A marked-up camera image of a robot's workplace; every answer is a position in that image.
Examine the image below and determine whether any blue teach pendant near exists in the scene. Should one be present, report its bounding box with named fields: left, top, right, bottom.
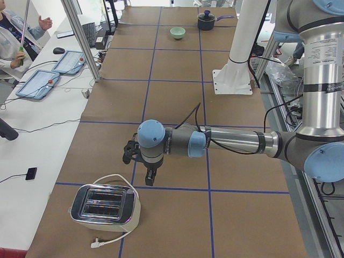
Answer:
left=16, top=69, right=60, bottom=100

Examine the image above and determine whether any black computer mouse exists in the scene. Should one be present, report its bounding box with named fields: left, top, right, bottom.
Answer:
left=53, top=47, right=65, bottom=55

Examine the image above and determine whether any silver white toaster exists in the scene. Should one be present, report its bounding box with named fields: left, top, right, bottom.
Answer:
left=70, top=184, right=141, bottom=232

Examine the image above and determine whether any dark blue pot with lid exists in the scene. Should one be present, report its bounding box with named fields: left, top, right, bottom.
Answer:
left=197, top=10, right=235, bottom=31

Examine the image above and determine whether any black smartphone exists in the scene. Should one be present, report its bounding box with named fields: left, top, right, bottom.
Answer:
left=56, top=31, right=74, bottom=39

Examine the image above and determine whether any person in white coat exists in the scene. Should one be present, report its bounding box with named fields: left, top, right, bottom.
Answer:
left=1, top=1, right=53, bottom=81

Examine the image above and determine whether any green bowl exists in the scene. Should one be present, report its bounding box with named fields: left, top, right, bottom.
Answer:
left=169, top=26, right=186, bottom=40

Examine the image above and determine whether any small black box device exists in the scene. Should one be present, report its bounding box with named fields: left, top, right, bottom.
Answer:
left=25, top=167, right=37, bottom=181

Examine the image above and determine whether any blue teach pendant far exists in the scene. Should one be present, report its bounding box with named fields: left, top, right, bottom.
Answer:
left=52, top=51, right=85, bottom=75

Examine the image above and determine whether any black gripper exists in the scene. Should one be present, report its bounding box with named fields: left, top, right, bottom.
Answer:
left=123, top=133, right=163, bottom=186

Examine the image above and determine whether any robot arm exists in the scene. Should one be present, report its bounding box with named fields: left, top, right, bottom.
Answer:
left=123, top=1, right=343, bottom=185

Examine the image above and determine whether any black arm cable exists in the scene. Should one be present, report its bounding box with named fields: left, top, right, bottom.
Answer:
left=174, top=102, right=296, bottom=155

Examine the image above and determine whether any blue teach pendant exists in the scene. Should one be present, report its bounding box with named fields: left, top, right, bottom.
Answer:
left=52, top=51, right=85, bottom=75
left=16, top=69, right=60, bottom=100

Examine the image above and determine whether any white toaster power cable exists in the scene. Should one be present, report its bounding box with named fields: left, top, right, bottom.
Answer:
left=90, top=174, right=139, bottom=249

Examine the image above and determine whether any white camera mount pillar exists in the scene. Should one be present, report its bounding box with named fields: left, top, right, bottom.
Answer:
left=212, top=0, right=269, bottom=95

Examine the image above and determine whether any black keyboard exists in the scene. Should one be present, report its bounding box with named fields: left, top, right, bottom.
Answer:
left=82, top=23, right=96, bottom=48

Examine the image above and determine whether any aluminium frame post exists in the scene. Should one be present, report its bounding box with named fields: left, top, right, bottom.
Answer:
left=61, top=0, right=101, bottom=82

